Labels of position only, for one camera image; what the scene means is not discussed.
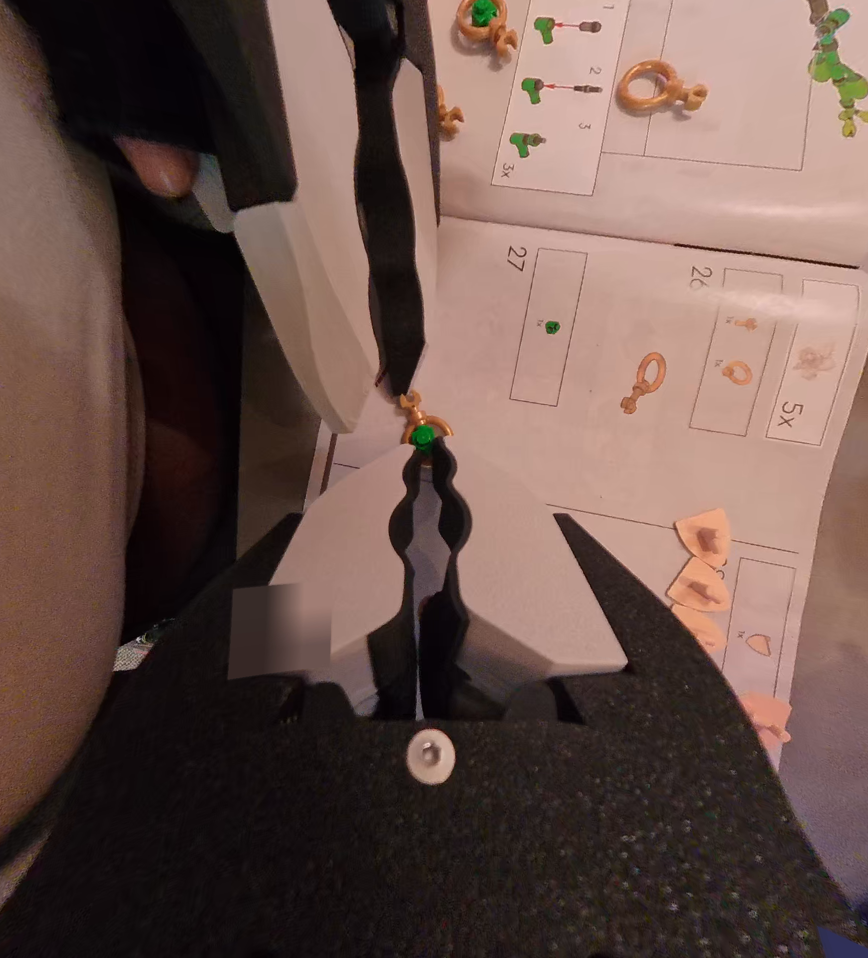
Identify person's beige hoodie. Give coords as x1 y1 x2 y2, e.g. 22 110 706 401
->
0 0 143 899

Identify green toy vine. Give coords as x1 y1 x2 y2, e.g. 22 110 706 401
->
804 0 868 139

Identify pink petal toy piece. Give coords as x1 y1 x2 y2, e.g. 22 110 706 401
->
666 557 730 613
675 509 730 558
673 605 727 652
737 692 793 749

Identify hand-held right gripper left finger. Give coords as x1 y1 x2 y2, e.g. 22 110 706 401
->
269 442 420 719

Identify plain gold ring toy piece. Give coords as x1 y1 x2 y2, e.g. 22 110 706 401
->
617 60 708 117

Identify gold ring clip toy piece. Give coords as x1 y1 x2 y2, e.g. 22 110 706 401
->
398 391 456 469

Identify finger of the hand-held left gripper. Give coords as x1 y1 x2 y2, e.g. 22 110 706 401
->
376 0 442 399
233 0 388 435

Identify white instruction booklet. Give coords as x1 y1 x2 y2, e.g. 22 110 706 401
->
306 0 868 772

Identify gold ring with green stud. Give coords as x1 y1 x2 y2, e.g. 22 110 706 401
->
456 0 519 64

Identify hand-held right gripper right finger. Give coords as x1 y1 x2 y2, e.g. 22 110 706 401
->
419 438 629 716

